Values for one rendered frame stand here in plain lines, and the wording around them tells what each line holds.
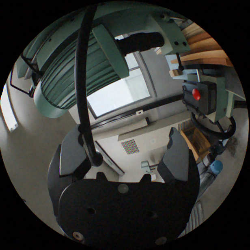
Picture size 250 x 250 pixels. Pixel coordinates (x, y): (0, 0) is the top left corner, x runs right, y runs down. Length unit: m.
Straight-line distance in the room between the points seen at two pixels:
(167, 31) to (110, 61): 0.18
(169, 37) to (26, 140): 1.67
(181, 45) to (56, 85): 0.33
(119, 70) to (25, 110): 1.64
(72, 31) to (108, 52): 0.14
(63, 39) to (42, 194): 1.66
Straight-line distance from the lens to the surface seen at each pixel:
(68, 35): 0.25
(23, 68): 0.42
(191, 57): 0.27
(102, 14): 0.25
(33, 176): 1.55
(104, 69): 0.17
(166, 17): 0.28
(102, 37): 0.17
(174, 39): 0.26
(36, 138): 1.58
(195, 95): 0.24
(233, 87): 0.30
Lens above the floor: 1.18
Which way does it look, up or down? 15 degrees up
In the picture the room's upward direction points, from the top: 108 degrees counter-clockwise
